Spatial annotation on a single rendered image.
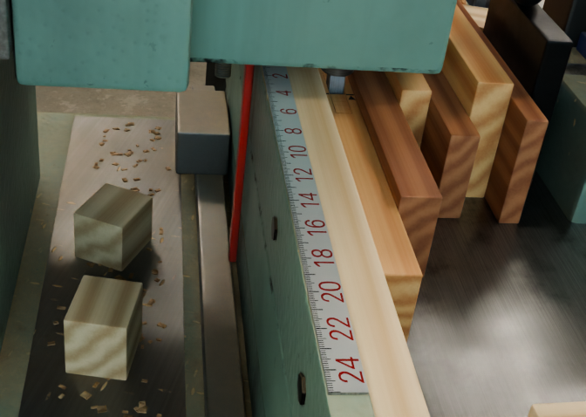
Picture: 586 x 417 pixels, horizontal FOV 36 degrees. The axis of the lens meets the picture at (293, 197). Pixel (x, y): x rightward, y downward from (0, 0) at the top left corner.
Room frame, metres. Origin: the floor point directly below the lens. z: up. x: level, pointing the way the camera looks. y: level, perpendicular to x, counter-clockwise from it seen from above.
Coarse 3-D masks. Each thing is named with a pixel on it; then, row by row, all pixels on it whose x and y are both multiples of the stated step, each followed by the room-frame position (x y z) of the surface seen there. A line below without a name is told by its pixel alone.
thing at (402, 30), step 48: (240, 0) 0.42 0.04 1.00; (288, 0) 0.42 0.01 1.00; (336, 0) 0.43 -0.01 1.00; (384, 0) 0.43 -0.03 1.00; (432, 0) 0.44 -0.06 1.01; (192, 48) 0.41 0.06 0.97; (240, 48) 0.42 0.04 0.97; (288, 48) 0.42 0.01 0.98; (336, 48) 0.43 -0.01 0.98; (384, 48) 0.43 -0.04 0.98; (432, 48) 0.44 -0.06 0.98
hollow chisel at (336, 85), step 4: (328, 76) 0.46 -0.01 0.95; (332, 76) 0.46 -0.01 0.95; (328, 80) 0.46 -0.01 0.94; (332, 80) 0.46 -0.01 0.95; (336, 80) 0.46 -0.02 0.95; (340, 80) 0.46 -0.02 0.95; (344, 80) 0.46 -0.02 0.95; (328, 84) 0.46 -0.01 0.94; (332, 84) 0.46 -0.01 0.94; (336, 84) 0.46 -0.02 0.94; (340, 84) 0.46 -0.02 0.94; (328, 88) 0.46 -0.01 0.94; (332, 88) 0.46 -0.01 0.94; (336, 88) 0.46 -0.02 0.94; (340, 88) 0.46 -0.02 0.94; (332, 92) 0.46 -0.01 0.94; (336, 92) 0.46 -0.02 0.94; (340, 92) 0.46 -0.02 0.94
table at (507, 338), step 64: (256, 192) 0.41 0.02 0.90; (256, 256) 0.38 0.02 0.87; (448, 256) 0.37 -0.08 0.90; (512, 256) 0.37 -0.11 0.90; (576, 256) 0.38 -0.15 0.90; (256, 320) 0.36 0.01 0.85; (448, 320) 0.32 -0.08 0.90; (512, 320) 0.32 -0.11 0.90; (576, 320) 0.33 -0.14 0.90; (448, 384) 0.27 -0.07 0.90; (512, 384) 0.28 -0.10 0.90; (576, 384) 0.28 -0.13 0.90
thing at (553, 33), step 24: (504, 0) 0.50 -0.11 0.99; (504, 24) 0.49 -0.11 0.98; (528, 24) 0.46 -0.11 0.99; (552, 24) 0.45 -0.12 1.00; (504, 48) 0.48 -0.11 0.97; (528, 48) 0.45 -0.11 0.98; (552, 48) 0.43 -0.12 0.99; (528, 72) 0.44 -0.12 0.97; (552, 72) 0.43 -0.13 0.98; (576, 72) 0.48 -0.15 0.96; (552, 96) 0.43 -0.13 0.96
